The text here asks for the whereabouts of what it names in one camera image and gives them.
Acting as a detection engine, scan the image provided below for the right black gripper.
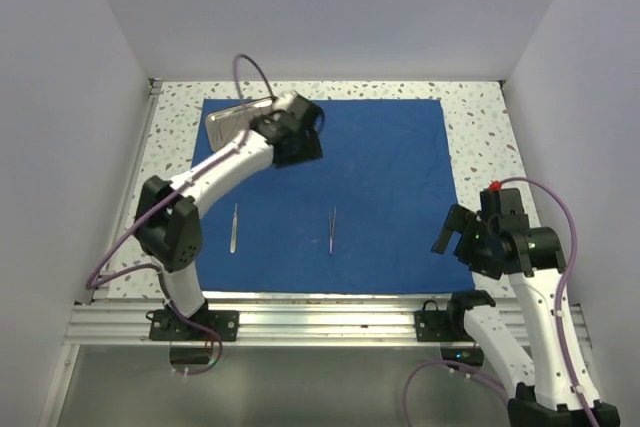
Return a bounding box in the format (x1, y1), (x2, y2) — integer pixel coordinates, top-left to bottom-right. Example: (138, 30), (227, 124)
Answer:
(431, 202), (503, 279)

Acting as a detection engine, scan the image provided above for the steel instrument tray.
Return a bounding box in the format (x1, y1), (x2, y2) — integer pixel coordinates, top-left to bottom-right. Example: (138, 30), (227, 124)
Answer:
(203, 97), (274, 152)

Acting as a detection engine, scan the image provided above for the blue surgical cloth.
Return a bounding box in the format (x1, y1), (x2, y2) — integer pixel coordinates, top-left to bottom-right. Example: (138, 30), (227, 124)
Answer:
(196, 99), (474, 294)

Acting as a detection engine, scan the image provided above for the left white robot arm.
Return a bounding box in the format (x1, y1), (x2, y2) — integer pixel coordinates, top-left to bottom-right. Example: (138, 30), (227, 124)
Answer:
(133, 92), (325, 340)

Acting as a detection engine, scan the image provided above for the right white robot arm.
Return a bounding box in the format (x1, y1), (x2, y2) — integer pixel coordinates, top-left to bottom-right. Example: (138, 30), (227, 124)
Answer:
(432, 186), (621, 426)

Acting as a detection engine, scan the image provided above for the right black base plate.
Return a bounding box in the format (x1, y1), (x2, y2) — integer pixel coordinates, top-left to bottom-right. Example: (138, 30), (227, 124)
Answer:
(414, 295), (496, 343)

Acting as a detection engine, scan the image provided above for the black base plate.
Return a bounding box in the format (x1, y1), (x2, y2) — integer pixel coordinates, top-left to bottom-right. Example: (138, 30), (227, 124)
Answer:
(414, 295), (496, 343)
(145, 309), (240, 342)

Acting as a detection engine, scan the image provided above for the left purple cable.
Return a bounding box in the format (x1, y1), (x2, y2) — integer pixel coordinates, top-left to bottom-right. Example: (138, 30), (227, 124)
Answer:
(85, 53), (279, 374)

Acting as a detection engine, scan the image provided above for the purple cable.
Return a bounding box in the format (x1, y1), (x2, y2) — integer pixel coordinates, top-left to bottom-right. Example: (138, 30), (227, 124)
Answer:
(85, 53), (279, 374)
(403, 177), (601, 427)

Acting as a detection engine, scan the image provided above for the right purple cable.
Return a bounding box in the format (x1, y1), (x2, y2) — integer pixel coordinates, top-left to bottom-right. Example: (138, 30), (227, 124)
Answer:
(403, 177), (601, 427)

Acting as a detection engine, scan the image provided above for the aluminium front rail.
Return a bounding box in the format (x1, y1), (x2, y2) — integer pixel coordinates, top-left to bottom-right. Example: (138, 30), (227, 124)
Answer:
(63, 299), (593, 348)

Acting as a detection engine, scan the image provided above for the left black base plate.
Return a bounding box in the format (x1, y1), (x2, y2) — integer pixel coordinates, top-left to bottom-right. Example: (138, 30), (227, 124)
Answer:
(145, 309), (240, 342)

